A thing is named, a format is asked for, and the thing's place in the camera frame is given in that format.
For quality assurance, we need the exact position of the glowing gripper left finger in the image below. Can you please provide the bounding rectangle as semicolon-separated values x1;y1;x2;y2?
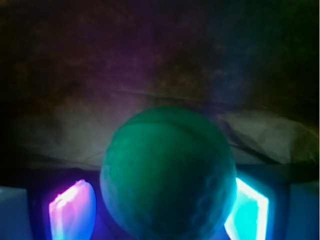
0;178;97;240

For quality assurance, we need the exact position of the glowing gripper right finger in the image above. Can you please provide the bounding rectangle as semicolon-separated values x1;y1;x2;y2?
223;168;320;240

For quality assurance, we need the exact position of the brown paper-lined box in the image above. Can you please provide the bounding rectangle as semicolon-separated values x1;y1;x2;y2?
0;0;320;169

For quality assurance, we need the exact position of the green dimpled rubber ball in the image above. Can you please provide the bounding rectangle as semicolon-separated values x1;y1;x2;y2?
100;106;237;240

